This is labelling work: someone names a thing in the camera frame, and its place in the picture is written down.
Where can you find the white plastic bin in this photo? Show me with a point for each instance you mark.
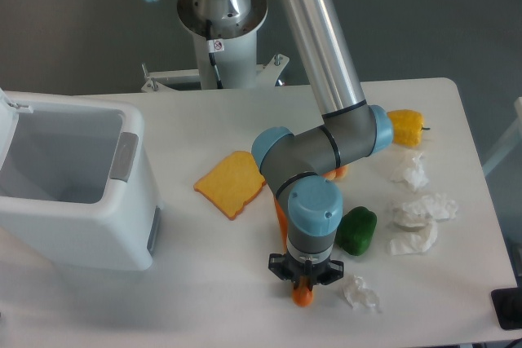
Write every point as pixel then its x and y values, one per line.
pixel 76 182

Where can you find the orange braided bun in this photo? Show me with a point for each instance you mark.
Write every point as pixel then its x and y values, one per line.
pixel 337 174

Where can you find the crumpled white tissue middle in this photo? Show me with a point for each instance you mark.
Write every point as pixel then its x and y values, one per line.
pixel 417 222

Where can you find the yellow bell pepper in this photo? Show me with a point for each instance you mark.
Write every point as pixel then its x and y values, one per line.
pixel 408 126

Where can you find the long orange baguette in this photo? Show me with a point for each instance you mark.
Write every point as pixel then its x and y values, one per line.
pixel 302 294

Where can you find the white furniture at right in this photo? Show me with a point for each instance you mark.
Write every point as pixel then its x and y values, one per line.
pixel 509 139

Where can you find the black device at edge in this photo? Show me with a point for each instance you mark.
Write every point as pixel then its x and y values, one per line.
pixel 507 306

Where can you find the crumpled white tissue lower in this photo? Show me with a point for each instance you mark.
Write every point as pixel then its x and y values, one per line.
pixel 359 295

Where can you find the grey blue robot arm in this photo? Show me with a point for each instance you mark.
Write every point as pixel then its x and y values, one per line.
pixel 293 165

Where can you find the green bell pepper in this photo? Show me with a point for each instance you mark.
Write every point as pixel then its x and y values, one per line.
pixel 356 230

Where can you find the yellow toast slice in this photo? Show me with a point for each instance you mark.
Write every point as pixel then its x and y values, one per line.
pixel 232 184

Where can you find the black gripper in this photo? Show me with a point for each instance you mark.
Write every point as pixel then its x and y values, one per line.
pixel 321 271

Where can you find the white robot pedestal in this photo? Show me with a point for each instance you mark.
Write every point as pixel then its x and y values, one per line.
pixel 224 35

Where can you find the crumpled white tissue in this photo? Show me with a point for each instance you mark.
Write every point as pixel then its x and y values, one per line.
pixel 359 295
pixel 417 222
pixel 411 171

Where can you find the crumpled white tissue upper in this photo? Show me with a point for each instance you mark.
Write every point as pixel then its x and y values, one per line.
pixel 411 171

